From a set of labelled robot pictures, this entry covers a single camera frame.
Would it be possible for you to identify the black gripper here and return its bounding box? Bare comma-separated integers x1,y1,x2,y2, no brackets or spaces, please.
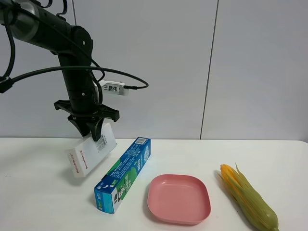
54,100,119,141

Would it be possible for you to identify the white cardboard box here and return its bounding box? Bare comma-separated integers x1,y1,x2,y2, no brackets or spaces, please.
65,123,117,178

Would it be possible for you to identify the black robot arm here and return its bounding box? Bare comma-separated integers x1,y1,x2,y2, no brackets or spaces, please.
0,0,119,141

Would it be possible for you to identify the blue green toothpaste box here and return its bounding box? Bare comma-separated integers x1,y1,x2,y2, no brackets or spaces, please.
94,137,151,214

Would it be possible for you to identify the pink square plate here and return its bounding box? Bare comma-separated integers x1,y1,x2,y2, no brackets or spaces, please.
147,174,211,225

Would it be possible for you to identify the corn cob with husk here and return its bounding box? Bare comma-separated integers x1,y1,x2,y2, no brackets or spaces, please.
219,164,279,231

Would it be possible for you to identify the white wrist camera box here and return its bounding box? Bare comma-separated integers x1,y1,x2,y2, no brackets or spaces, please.
99,80,129,96

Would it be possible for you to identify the black camera cable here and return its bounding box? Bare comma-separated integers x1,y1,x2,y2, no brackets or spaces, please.
0,66,149,94

